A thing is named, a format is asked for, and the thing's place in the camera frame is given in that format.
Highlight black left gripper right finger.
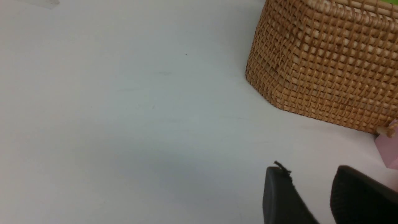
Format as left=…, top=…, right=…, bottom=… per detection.
left=330, top=165, right=398, bottom=224

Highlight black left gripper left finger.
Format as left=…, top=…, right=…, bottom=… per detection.
left=262, top=161, right=319, bottom=224

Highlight pink foam block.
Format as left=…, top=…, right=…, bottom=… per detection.
left=374, top=119, right=398, bottom=170

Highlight woven rattan basket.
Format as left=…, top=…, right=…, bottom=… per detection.
left=245, top=0, right=398, bottom=133

